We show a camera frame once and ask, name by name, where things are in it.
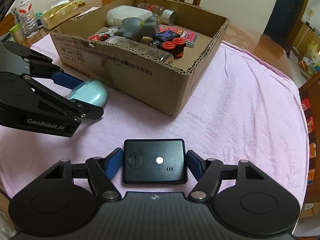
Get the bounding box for clear plastic cup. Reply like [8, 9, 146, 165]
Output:
[109, 36, 174, 63]

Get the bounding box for green capped container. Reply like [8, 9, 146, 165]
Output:
[9, 24, 26, 43]

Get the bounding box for teal earbuds case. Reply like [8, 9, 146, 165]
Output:
[67, 80, 109, 106]

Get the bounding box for cardboard box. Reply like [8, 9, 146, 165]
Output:
[50, 0, 230, 117]

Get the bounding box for pink cloth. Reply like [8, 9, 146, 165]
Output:
[0, 34, 308, 205]

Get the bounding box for clear water bottle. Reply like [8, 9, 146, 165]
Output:
[14, 0, 40, 39]

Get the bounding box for red toy train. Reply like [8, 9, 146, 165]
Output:
[87, 31, 117, 42]

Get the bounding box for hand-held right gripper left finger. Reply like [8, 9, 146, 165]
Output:
[44, 147, 123, 202]

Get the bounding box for colourful plastic bags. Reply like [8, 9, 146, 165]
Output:
[299, 41, 320, 80]

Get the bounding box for white plastic bottle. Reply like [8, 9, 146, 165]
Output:
[107, 5, 153, 27]

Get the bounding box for black toy car red wheels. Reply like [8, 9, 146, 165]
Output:
[150, 29, 187, 58]

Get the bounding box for gold foil packet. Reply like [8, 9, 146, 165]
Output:
[40, 1, 81, 29]

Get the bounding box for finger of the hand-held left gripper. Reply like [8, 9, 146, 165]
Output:
[22, 74, 105, 123]
[23, 55, 85, 92]

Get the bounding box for grey cat toy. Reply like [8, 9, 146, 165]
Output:
[114, 15, 161, 42]

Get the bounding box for glass bottle silver cap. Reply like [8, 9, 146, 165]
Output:
[137, 3, 177, 26]

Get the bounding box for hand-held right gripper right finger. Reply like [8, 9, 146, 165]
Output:
[186, 150, 265, 202]

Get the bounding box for black device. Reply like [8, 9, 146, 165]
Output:
[122, 139, 188, 186]

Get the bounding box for pink card packet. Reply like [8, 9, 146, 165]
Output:
[160, 24, 198, 48]

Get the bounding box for stack of colourful boxes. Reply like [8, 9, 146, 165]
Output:
[300, 97, 318, 188]

